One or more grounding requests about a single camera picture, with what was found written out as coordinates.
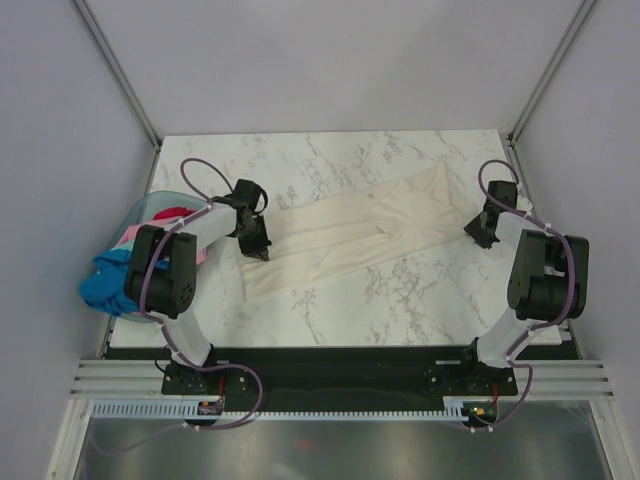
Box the cream white t-shirt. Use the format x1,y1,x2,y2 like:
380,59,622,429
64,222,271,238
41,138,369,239
242,162,476,301

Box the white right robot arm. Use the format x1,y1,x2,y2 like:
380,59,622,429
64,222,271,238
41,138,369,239
457,180,590,394

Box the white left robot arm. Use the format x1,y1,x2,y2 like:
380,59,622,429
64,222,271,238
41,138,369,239
124,180,272,393

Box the red t-shirt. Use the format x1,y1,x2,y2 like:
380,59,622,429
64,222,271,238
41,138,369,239
153,206,196,221

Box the clear teal-rimmed plastic basket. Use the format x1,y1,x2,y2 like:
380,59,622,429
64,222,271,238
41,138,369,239
107,191,205,323

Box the pink t-shirt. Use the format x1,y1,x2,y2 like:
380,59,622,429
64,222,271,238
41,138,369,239
113,224,207,265

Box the blue t-shirt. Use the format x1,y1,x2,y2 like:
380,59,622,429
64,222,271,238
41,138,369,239
78,249,139,317

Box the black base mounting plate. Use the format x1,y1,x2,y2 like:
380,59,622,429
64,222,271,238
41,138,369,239
162,346,518,411

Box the white slotted cable duct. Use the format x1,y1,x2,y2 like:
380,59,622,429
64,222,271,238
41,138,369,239
91,399,468,421

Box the aluminium frame rail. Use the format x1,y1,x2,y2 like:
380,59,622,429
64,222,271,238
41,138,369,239
71,360,614,401

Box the left aluminium corner post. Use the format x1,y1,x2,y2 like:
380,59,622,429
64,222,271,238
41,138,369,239
69,0,164,150

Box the aluminium corner post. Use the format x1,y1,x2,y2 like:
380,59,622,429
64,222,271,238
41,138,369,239
507,0,599,144
69,0,164,150

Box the right aluminium corner post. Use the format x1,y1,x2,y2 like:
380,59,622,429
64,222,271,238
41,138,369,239
507,0,599,144

